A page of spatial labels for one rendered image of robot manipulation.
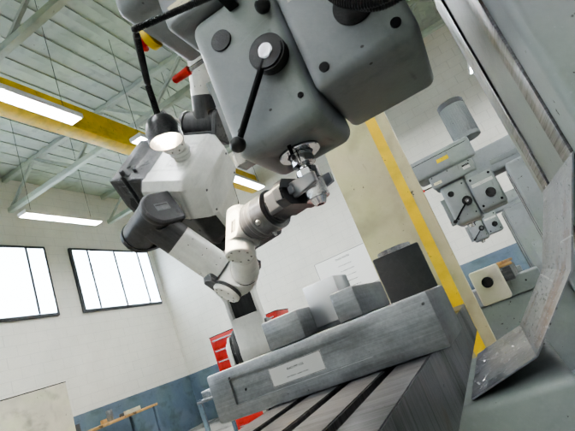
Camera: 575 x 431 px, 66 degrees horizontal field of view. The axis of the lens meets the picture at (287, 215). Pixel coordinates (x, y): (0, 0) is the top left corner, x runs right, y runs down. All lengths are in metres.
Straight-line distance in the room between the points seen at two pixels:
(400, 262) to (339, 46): 0.57
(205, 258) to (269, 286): 9.75
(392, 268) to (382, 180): 1.52
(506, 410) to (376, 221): 2.02
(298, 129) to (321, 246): 9.65
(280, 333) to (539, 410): 0.33
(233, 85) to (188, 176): 0.45
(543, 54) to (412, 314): 0.34
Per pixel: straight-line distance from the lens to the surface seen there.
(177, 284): 12.43
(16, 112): 6.56
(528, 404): 0.65
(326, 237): 10.39
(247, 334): 1.48
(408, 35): 0.78
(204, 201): 1.29
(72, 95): 8.83
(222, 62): 0.91
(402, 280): 1.14
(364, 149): 2.68
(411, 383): 0.44
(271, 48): 0.83
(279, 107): 0.82
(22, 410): 6.79
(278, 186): 0.84
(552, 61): 0.62
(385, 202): 2.59
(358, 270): 10.15
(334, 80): 0.78
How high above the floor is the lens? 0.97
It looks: 15 degrees up
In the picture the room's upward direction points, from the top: 22 degrees counter-clockwise
